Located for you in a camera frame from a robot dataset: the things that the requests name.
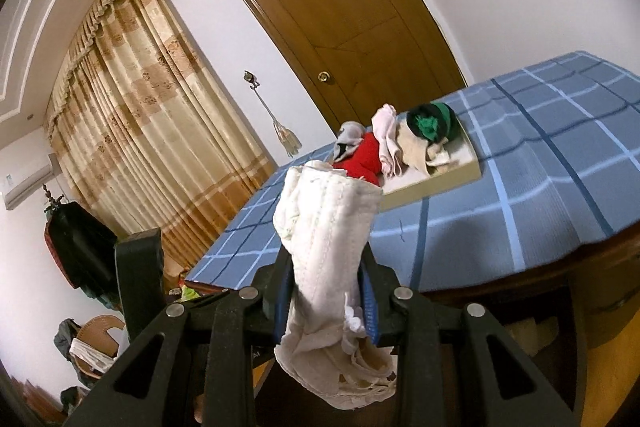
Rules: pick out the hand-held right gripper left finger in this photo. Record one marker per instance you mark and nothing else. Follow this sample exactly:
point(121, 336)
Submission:
point(285, 302)

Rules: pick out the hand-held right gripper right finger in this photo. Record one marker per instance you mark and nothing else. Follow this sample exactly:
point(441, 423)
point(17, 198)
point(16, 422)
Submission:
point(370, 307)

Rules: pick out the white underwear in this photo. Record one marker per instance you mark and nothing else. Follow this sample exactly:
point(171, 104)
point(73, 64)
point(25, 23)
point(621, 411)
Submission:
point(325, 232)

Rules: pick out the shallow cardboard tray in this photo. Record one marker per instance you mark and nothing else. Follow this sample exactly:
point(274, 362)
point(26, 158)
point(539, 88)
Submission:
point(440, 184)

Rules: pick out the red underwear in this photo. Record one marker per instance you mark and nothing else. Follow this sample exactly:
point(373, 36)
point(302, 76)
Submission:
point(365, 157)

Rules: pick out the beige underwear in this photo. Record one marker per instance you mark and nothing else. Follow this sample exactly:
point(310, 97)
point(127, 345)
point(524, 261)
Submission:
point(412, 147)

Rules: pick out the grey underwear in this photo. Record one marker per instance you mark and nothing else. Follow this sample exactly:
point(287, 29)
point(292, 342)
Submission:
point(350, 134)

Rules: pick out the pink underwear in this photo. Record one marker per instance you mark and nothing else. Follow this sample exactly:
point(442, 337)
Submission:
point(385, 122)

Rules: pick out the green black striped underwear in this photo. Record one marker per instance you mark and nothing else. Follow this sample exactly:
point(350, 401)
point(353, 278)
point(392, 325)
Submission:
point(427, 122)

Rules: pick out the green crumpled bag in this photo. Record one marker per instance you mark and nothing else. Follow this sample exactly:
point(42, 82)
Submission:
point(187, 293)

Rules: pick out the black hanging bag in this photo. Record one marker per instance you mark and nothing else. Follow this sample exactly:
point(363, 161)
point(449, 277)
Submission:
point(80, 252)

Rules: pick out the wicker chair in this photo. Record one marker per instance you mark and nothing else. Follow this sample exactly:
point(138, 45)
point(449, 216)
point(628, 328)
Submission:
point(95, 324)

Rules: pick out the white bag with papers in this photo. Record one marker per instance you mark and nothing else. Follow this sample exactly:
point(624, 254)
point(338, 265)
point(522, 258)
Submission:
point(100, 352)

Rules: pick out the white air conditioner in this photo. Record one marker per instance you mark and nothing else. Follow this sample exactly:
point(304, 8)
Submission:
point(27, 179)

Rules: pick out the blue checked tablecloth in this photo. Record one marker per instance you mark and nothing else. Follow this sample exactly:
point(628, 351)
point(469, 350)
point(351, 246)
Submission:
point(500, 217)

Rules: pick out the beige cloth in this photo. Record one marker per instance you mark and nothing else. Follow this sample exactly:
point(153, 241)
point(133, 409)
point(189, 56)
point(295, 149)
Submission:
point(535, 332)

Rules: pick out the beige patterned curtain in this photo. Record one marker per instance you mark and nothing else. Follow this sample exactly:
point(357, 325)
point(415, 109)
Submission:
point(140, 107)

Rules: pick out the beige curtain tassel tie-back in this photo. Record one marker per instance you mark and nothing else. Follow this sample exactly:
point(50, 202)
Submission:
point(285, 132)

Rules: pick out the brass door knob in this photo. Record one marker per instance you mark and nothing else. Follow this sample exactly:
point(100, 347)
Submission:
point(325, 77)

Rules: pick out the dark wooden desk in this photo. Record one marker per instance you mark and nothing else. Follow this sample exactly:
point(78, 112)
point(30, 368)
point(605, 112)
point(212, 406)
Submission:
point(615, 267)

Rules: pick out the brown wooden door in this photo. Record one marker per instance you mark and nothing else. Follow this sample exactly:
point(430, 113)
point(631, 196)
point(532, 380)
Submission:
point(340, 7)

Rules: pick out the metal wall hook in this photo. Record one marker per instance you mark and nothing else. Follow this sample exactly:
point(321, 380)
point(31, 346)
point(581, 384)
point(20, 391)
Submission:
point(251, 78)

